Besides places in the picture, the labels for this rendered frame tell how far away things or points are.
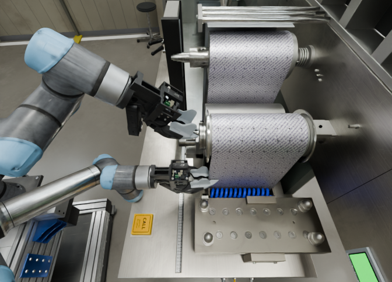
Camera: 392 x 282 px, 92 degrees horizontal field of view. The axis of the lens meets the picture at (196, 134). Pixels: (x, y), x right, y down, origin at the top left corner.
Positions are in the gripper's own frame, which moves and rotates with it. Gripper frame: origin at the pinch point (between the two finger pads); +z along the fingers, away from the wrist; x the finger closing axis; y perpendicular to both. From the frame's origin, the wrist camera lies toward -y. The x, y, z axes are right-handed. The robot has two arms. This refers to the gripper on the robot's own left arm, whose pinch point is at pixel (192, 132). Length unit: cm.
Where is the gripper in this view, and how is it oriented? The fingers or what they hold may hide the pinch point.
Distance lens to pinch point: 50.7
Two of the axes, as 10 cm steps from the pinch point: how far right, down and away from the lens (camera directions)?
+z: 7.7, 3.8, 5.2
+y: 6.4, -4.6, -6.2
